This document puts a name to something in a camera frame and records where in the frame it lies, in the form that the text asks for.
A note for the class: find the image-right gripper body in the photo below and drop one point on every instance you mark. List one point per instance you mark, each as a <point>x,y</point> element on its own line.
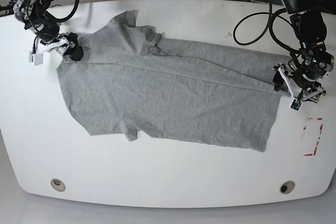
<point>297,86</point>

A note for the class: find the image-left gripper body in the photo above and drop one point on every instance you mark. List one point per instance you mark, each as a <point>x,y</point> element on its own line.
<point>62,44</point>

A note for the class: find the grey T-shirt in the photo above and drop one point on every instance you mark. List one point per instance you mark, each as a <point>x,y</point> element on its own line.
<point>224,120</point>

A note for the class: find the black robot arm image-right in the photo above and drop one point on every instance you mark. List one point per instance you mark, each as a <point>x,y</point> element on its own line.
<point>311,61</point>

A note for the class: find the red tape rectangle marking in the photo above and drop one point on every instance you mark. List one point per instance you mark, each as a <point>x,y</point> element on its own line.
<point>311,136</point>

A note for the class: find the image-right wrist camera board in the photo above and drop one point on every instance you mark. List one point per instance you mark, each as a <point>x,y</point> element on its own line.
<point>296,104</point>

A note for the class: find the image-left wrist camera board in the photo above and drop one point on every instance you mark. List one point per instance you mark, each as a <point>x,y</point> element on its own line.
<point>36,59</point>

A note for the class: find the right table cable grommet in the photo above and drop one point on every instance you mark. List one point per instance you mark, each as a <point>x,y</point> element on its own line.
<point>287,187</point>

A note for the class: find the table cable grommet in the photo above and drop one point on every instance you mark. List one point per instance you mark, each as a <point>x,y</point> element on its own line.
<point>287,187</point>
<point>58,185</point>

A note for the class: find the left table cable grommet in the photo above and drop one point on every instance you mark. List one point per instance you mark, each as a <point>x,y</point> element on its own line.
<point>58,185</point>

